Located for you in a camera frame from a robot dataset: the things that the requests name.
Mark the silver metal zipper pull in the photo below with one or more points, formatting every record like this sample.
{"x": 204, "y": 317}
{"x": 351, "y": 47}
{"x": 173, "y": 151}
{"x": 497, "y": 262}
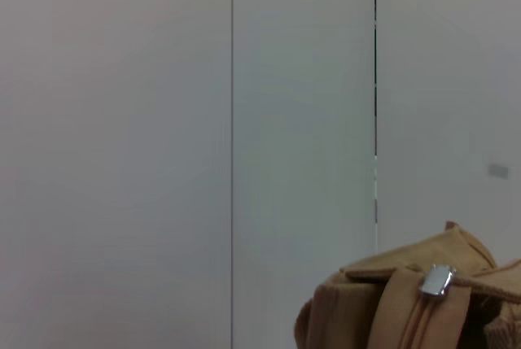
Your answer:
{"x": 437, "y": 280}

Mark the khaki canvas food bag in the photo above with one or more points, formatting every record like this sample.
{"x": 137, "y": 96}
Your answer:
{"x": 386, "y": 308}

